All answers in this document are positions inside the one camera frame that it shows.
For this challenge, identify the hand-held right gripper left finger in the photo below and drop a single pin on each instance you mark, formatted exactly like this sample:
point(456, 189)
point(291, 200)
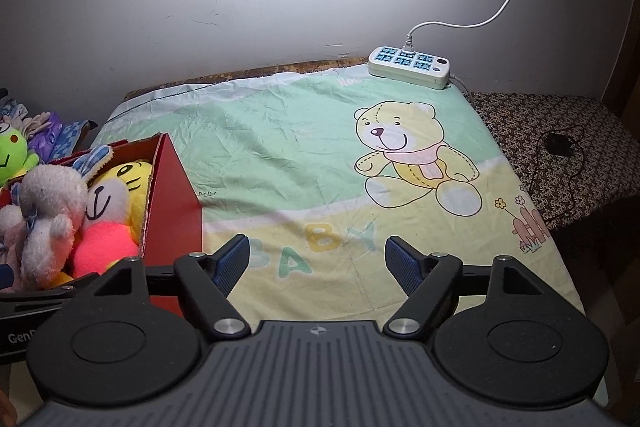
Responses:
point(232, 264)

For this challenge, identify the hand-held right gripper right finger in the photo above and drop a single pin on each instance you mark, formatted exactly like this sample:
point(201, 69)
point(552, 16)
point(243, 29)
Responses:
point(404, 264)

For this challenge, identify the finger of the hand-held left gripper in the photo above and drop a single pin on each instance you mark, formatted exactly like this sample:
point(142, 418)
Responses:
point(50, 292)

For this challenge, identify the yellow tiger plush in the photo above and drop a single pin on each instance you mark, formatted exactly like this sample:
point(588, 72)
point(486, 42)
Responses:
point(107, 247)

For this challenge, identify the red cardboard box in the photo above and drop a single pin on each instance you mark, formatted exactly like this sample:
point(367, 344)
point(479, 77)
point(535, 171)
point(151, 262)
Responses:
point(175, 217)

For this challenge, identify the white plush rabbit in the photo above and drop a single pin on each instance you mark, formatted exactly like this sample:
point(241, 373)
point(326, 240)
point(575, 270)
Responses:
point(50, 197)

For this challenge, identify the printed bear bedsheet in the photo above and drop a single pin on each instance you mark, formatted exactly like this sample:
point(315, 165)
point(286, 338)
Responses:
point(280, 142)

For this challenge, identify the green frog plush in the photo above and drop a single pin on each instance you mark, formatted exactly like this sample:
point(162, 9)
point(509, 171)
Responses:
point(12, 152)

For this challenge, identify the blue checkered cloth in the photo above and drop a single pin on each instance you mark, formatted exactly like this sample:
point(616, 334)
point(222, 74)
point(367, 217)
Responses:
point(75, 134)

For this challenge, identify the pile of clothes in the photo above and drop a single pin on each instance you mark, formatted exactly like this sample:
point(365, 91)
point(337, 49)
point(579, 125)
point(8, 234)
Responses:
point(12, 109)

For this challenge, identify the brown patterned mattress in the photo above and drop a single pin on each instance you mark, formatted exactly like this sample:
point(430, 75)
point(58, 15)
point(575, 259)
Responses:
point(225, 74)

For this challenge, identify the dark patterned cloth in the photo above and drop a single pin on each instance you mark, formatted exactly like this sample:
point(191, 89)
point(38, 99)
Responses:
point(525, 117)

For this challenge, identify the white power strip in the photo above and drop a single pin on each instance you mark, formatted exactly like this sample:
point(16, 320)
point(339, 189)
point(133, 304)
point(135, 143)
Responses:
point(405, 64)

